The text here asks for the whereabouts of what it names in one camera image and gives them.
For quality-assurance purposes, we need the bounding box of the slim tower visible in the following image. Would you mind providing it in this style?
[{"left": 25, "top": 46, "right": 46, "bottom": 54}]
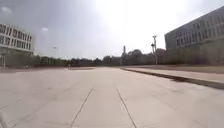
[{"left": 121, "top": 45, "right": 128, "bottom": 66}]

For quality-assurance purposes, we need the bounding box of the row of trees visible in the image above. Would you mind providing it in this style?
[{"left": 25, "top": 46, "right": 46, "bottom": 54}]
[{"left": 0, "top": 49, "right": 168, "bottom": 68}]

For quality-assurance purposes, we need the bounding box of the pale paved plaza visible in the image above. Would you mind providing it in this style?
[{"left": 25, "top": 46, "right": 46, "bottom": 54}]
[{"left": 0, "top": 66, "right": 224, "bottom": 128}]

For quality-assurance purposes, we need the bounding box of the lamp pole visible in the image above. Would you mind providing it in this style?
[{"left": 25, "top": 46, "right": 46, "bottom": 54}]
[{"left": 150, "top": 34, "right": 159, "bottom": 66}]

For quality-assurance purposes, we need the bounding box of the low raised paved platform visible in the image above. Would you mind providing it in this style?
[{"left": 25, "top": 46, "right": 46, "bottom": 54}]
[{"left": 120, "top": 65, "right": 224, "bottom": 90}]

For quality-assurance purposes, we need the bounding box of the grey building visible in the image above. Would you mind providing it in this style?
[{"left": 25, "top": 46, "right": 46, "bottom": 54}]
[{"left": 164, "top": 5, "right": 224, "bottom": 51}]

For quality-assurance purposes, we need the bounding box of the white building with window rows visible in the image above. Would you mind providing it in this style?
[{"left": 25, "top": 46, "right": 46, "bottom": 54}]
[{"left": 0, "top": 23, "right": 34, "bottom": 56}]

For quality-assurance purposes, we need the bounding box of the grey wall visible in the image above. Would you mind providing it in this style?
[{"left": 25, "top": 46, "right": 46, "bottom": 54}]
[{"left": 159, "top": 39, "right": 224, "bottom": 66}]

